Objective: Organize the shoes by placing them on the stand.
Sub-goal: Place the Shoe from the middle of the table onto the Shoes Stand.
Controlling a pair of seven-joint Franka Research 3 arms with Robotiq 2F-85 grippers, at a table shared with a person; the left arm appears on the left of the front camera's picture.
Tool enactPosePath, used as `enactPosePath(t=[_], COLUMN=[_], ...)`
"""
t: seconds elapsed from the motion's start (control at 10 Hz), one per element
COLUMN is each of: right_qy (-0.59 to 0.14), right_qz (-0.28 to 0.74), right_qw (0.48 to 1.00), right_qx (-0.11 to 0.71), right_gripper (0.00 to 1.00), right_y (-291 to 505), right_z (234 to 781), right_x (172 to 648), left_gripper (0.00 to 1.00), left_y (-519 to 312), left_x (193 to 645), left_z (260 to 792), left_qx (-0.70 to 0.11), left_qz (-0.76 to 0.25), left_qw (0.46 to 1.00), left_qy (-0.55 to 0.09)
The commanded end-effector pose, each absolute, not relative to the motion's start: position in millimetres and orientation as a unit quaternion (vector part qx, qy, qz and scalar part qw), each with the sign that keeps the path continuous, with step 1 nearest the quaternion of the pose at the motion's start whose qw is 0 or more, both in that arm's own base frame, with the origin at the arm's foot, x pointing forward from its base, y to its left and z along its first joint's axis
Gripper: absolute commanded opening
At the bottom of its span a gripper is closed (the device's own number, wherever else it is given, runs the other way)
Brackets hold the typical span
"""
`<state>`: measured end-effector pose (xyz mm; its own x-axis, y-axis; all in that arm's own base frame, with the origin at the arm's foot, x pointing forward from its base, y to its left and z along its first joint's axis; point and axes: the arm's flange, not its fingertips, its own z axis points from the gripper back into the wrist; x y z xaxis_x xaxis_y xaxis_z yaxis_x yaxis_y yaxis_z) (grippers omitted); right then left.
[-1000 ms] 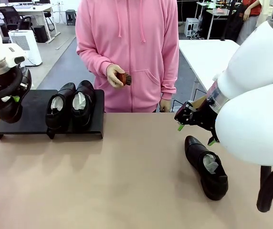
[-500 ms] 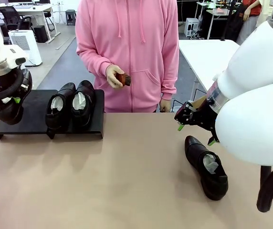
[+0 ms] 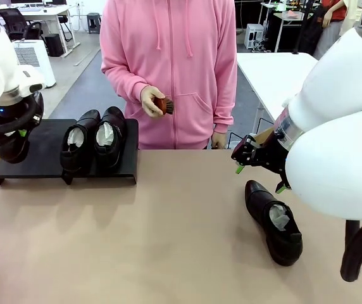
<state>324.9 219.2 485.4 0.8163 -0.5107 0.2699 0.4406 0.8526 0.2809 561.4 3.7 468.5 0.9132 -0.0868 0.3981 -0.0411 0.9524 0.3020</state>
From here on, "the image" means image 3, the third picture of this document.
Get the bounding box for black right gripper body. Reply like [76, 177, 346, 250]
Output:
[250, 132, 289, 174]

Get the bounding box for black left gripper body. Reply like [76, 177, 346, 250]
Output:
[0, 91, 45, 131]

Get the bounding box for wooden shoe brush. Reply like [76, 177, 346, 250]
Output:
[154, 96, 176, 116]

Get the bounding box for person's right forearm pink sleeve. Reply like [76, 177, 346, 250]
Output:
[100, 56, 152, 103]

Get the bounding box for person's left forearm pink sleeve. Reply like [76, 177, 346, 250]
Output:
[213, 79, 238, 134]

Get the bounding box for black shoe stand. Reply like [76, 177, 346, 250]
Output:
[0, 118, 139, 186]

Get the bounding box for person's left hand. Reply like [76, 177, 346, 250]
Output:
[211, 132, 227, 150]

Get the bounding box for person's right hand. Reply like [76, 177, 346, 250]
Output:
[139, 85, 166, 119]

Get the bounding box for cardboard box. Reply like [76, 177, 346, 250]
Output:
[253, 126, 278, 148]

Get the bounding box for white air purifier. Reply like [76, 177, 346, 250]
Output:
[12, 39, 57, 90]

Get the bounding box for white table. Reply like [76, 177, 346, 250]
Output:
[237, 52, 320, 128]

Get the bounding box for black computer tower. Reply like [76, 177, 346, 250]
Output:
[44, 33, 65, 58]

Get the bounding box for black office chair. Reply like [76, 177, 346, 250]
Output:
[0, 8, 43, 42]

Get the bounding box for white office desk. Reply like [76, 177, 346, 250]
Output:
[0, 4, 78, 58]

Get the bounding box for person torso in pink hoodie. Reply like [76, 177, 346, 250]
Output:
[99, 0, 238, 150]

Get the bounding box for white computer case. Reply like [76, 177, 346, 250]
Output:
[246, 23, 266, 50]

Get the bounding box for black draped table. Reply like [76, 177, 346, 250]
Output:
[265, 1, 325, 53]

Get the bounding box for grey stool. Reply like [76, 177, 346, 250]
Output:
[87, 12, 103, 35]

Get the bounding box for person in red shirt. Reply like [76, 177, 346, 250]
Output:
[313, 0, 349, 61]

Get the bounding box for cream garment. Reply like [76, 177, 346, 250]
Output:
[340, 0, 362, 36]

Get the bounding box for black right arm cable sleeve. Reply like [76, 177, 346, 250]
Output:
[340, 219, 362, 283]

